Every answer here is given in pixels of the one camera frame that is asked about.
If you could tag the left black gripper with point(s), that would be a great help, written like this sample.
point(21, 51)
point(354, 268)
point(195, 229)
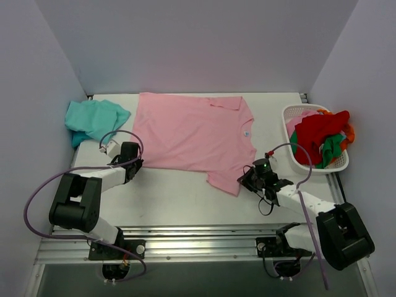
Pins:
point(136, 164)

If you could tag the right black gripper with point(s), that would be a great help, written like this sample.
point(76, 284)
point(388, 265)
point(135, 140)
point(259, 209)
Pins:
point(248, 178)

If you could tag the pink t shirt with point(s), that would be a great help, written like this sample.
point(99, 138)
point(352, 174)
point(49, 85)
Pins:
point(210, 135)
point(290, 125)

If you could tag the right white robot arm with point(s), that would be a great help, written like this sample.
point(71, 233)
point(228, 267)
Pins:
point(334, 231)

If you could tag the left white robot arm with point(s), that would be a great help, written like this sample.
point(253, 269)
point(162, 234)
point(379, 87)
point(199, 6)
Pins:
point(76, 205)

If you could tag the teal t shirt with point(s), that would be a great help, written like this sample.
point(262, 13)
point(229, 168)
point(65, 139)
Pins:
point(92, 119)

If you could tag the pink t shirt in basket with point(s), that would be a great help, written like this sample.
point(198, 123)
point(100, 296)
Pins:
point(290, 125)

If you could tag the red t shirt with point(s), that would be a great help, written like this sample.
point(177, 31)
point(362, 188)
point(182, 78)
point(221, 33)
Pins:
point(299, 153)

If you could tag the green t shirt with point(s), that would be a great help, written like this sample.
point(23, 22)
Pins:
point(321, 147)

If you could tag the white plastic basket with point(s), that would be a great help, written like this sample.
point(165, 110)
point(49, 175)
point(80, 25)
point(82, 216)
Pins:
point(293, 111)

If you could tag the orange t shirt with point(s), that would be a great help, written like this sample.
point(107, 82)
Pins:
point(324, 117)

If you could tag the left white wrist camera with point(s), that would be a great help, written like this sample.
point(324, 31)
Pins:
point(111, 149)

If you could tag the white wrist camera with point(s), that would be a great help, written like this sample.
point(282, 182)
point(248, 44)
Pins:
point(111, 149)
point(270, 156)

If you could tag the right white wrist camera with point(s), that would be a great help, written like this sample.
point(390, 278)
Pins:
point(270, 156)

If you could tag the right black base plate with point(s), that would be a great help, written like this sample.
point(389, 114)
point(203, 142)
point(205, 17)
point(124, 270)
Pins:
point(272, 247)

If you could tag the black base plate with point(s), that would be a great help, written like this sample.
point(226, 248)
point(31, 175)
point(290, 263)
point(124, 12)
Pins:
point(100, 252)
point(272, 247)

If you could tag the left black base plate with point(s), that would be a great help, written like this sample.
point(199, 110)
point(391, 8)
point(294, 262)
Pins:
point(100, 252)

